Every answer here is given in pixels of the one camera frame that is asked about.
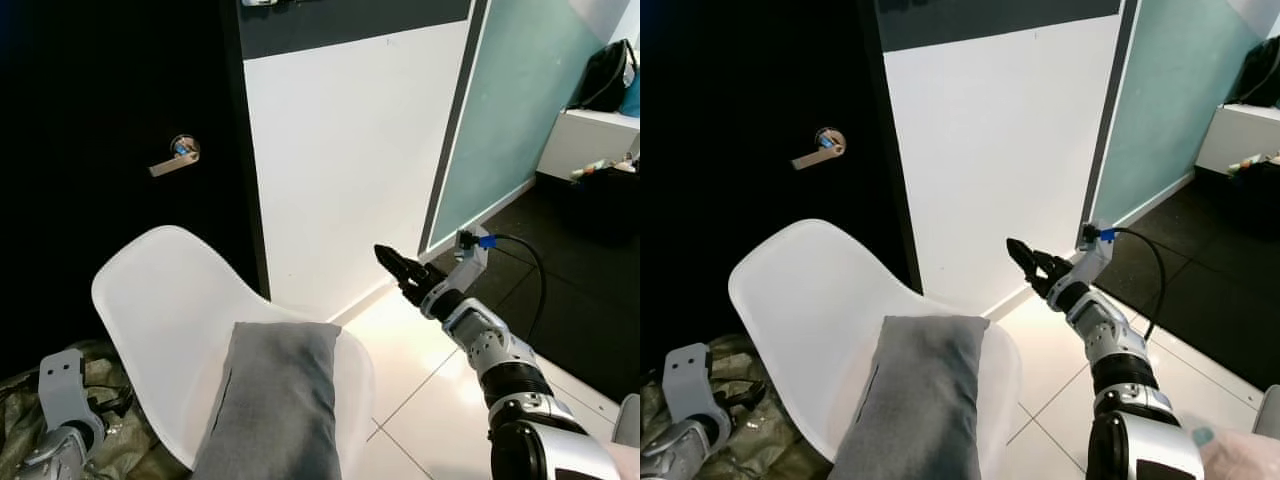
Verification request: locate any grey pillow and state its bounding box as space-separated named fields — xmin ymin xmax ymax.
xmin=191 ymin=321 xmax=344 ymax=480
xmin=828 ymin=315 xmax=991 ymax=480

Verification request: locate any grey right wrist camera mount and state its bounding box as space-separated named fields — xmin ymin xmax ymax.
xmin=452 ymin=227 xmax=498 ymax=293
xmin=1075 ymin=220 xmax=1116 ymax=286

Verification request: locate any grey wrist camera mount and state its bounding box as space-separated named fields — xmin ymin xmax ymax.
xmin=664 ymin=343 xmax=723 ymax=426
xmin=1075 ymin=220 xmax=1116 ymax=286
xmin=452 ymin=227 xmax=498 ymax=293
xmin=38 ymin=348 xmax=99 ymax=433

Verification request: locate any silver door lever handle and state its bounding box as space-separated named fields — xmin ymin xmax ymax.
xmin=791 ymin=126 xmax=847 ymax=171
xmin=149 ymin=134 xmax=202 ymax=179

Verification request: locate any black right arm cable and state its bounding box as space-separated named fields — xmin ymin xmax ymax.
xmin=1110 ymin=227 xmax=1168 ymax=343
xmin=488 ymin=234 xmax=547 ymax=343

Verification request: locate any black door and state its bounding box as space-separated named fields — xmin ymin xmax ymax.
xmin=640 ymin=0 xmax=923 ymax=371
xmin=0 ymin=0 xmax=272 ymax=381

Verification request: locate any white plastic chair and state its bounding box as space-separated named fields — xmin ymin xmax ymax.
xmin=91 ymin=225 xmax=377 ymax=471
xmin=728 ymin=218 xmax=1023 ymax=463

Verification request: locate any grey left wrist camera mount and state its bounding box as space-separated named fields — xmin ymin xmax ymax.
xmin=38 ymin=348 xmax=99 ymax=433
xmin=664 ymin=343 xmax=723 ymax=426

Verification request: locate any white low cabinet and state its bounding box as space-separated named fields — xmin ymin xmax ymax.
xmin=536 ymin=108 xmax=641 ymax=183
xmin=1195 ymin=102 xmax=1280 ymax=176

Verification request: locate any olive green crumpled bag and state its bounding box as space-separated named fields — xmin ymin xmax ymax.
xmin=640 ymin=333 xmax=833 ymax=480
xmin=0 ymin=338 xmax=193 ymax=480

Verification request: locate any black backpack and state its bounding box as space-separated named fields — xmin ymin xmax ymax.
xmin=568 ymin=38 xmax=639 ymax=113
xmin=1228 ymin=35 xmax=1280 ymax=106

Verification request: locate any teal framed glass panel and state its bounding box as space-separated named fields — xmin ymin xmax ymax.
xmin=1082 ymin=0 xmax=1280 ymax=231
xmin=420 ymin=0 xmax=641 ymax=257

